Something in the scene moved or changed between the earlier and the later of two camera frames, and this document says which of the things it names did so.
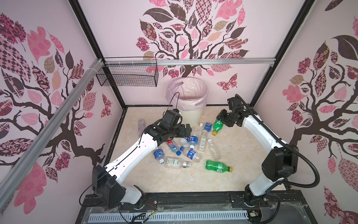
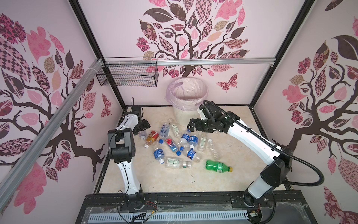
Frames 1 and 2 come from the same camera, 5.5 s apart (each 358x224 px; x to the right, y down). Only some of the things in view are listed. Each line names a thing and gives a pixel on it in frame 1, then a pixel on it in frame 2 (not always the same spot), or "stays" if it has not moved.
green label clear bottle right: (203, 141) stays
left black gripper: (182, 134) to (145, 125)
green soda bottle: (216, 166) stays
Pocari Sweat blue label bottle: (159, 154) stays
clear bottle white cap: (216, 153) stays
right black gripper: (220, 116) to (196, 122)
